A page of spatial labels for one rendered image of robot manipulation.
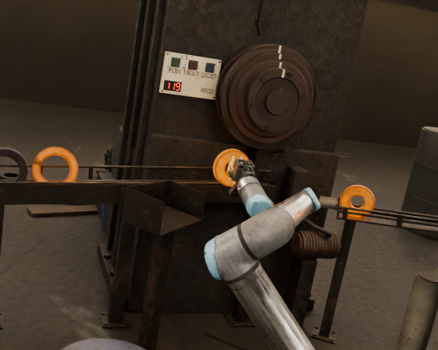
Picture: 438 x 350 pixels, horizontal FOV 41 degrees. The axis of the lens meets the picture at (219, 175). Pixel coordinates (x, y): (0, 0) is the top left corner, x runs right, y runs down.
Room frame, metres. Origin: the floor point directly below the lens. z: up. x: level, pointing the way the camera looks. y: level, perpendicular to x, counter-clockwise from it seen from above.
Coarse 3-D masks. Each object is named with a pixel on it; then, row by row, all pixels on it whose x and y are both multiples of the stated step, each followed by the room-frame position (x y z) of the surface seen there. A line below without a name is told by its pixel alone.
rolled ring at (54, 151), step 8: (40, 152) 2.35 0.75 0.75; (48, 152) 2.36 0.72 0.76; (56, 152) 2.38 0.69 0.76; (64, 152) 2.39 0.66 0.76; (40, 160) 2.34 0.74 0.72; (72, 160) 2.39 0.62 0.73; (32, 168) 2.32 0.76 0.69; (72, 168) 2.38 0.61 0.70; (40, 176) 2.32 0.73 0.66; (72, 176) 2.37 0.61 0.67
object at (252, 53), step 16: (256, 48) 2.58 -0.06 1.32; (272, 48) 2.61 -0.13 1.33; (288, 48) 2.64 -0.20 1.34; (240, 64) 2.56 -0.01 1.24; (304, 64) 2.67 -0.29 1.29; (224, 80) 2.54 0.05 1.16; (224, 96) 2.55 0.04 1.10; (224, 112) 2.55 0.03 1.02; (304, 128) 2.69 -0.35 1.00; (256, 144) 2.61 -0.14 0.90; (272, 144) 2.64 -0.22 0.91
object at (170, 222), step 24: (144, 192) 2.27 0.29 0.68; (168, 192) 2.40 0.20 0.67; (192, 192) 2.33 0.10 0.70; (144, 216) 2.12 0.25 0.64; (168, 216) 2.28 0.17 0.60; (192, 216) 2.31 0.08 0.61; (168, 240) 2.24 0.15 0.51; (168, 264) 2.26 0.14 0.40; (144, 312) 2.24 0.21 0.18; (144, 336) 2.23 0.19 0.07
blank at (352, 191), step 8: (344, 192) 2.67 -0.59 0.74; (352, 192) 2.66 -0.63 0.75; (360, 192) 2.65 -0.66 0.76; (368, 192) 2.64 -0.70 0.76; (344, 200) 2.67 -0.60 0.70; (368, 200) 2.64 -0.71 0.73; (360, 208) 2.65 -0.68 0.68; (368, 208) 2.64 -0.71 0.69; (352, 216) 2.65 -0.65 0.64; (360, 216) 2.64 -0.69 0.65
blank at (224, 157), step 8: (224, 152) 2.37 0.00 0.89; (232, 152) 2.37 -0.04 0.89; (240, 152) 2.38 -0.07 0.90; (216, 160) 2.36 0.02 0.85; (224, 160) 2.36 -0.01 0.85; (216, 168) 2.35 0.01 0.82; (224, 168) 2.36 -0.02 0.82; (216, 176) 2.35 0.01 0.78; (224, 176) 2.36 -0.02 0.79; (224, 184) 2.36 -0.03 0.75; (232, 184) 2.38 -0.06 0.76
